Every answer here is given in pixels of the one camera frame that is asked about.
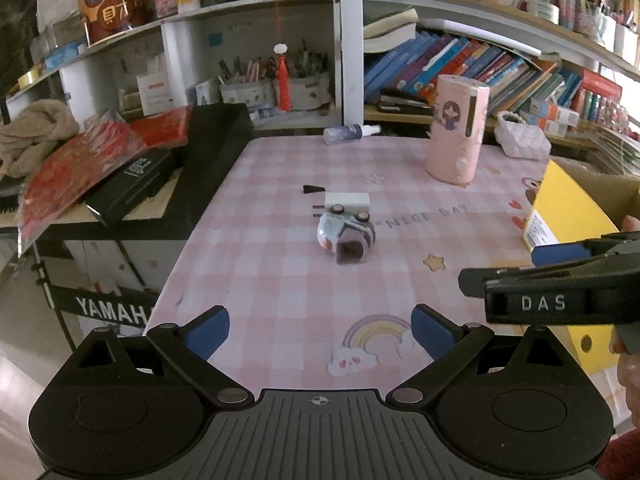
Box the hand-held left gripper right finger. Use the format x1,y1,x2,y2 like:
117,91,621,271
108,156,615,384
386,303,583,407

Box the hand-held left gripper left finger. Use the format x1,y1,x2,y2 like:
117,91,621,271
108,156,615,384
70,305,255,408

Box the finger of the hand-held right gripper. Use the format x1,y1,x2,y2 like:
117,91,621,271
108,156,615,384
458,246,640,297
531,232,640,267

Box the yellow cardboard box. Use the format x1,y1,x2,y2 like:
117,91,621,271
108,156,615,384
522,159,640,376

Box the blue grey toy car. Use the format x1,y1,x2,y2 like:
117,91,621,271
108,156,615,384
316,204,377,266

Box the white eraser block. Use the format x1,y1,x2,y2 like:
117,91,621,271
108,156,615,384
312,191,372,213

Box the person's right forearm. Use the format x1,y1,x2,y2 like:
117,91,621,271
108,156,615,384
595,427,640,480

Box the person's right hand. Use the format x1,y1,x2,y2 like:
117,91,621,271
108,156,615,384
610,215,640,431

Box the pink checked tablecloth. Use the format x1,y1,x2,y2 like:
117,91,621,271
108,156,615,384
145,135,621,396

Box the black piano stand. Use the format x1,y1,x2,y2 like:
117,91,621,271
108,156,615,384
30,237,161,351

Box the white quilted bag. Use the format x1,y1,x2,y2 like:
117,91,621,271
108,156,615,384
494,110,552,158

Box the stack of magazines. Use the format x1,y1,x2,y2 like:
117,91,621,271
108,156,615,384
582,120,640,176

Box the pink cylindrical appliance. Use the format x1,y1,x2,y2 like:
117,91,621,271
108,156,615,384
425,74,491,186

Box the red marker box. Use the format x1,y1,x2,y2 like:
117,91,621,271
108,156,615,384
575,69,623,123

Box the long black box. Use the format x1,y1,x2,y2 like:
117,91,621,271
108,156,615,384
85,147,176,228

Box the black digital piano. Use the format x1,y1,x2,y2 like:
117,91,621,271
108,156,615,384
0,102,255,243

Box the small spray bottle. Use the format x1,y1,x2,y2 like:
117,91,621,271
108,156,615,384
322,122,382,147

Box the red plastic bag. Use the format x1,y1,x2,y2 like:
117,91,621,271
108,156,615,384
17,105,193,256

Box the row of leaning books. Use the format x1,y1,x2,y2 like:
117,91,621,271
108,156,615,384
364,30,583,116

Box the white pen cups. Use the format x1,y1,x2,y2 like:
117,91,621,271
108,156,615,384
592,7,640,58

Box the grey pen holder box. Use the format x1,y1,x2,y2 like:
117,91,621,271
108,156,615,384
220,77,276,108
290,72,331,110

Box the white round jar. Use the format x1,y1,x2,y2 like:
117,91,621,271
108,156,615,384
527,0,560,25

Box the white box red label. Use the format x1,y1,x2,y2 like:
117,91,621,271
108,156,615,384
136,70,173,116

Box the red hanging tassel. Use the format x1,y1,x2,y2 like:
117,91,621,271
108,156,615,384
272,42,293,113

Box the beige cloth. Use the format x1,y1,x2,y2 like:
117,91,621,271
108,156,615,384
0,99,81,178

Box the thick lying book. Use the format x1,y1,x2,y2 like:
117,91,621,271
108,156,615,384
363,6,420,53

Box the white shelf unit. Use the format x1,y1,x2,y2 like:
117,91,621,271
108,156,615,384
5,0,640,136

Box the fortune god figure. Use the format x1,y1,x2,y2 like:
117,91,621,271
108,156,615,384
75,0,148,46

